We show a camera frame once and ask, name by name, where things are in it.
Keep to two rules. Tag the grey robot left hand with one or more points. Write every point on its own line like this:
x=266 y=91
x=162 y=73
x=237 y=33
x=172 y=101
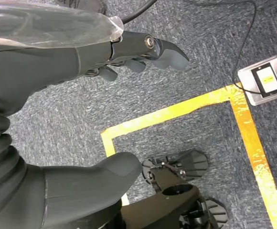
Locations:
x=45 y=66

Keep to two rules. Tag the clear plastic film cover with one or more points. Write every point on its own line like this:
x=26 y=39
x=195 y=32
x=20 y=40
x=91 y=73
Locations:
x=57 y=28

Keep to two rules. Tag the yellow floor tape strip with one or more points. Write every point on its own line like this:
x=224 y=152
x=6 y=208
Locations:
x=108 y=147
x=172 y=112
x=255 y=148

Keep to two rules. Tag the ribbed grey left arm sleeve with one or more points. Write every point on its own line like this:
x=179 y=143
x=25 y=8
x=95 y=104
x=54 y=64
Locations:
x=0 y=177

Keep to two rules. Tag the black ribbed robot foot plate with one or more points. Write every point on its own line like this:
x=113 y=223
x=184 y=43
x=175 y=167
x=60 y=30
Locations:
x=193 y=162
x=216 y=213

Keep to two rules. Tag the metal floor socket box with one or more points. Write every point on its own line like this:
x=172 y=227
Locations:
x=248 y=83

